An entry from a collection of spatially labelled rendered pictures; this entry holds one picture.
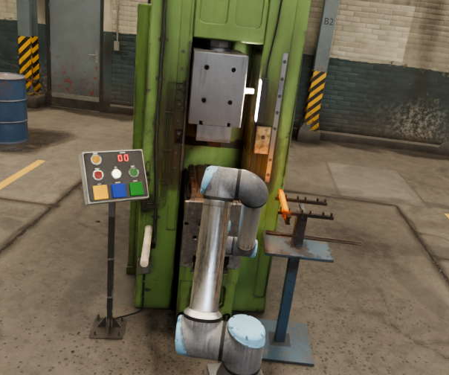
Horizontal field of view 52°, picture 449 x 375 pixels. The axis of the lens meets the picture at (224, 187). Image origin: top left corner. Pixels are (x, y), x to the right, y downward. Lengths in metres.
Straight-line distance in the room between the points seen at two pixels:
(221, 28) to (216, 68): 0.25
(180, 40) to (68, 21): 6.61
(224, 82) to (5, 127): 4.73
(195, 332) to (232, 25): 1.70
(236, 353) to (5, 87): 5.59
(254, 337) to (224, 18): 1.74
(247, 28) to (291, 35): 0.25
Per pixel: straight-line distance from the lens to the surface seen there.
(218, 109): 2.65
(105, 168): 2.59
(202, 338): 1.81
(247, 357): 1.83
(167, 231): 3.04
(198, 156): 3.21
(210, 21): 2.74
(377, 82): 8.77
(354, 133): 8.87
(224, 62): 2.61
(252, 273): 3.24
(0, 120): 6.94
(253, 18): 2.77
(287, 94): 2.85
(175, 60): 2.74
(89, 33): 9.11
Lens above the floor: 1.96
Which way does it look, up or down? 20 degrees down
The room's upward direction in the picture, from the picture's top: 6 degrees clockwise
